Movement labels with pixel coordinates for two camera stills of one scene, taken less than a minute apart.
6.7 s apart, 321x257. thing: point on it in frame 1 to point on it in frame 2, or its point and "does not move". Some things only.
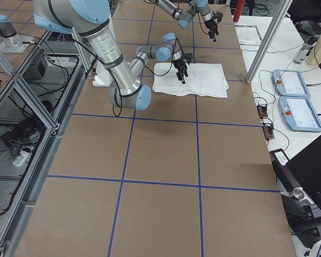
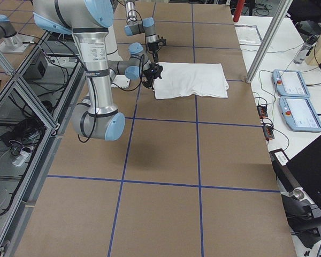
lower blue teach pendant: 299,114 does not move
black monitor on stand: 305,184 does not move
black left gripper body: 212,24 to 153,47
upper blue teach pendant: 290,83 does not move
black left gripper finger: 212,35 to 155,57
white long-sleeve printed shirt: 204,79 does not move
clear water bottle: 304,51 does not move
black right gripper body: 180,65 to 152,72
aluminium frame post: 268,40 does not move
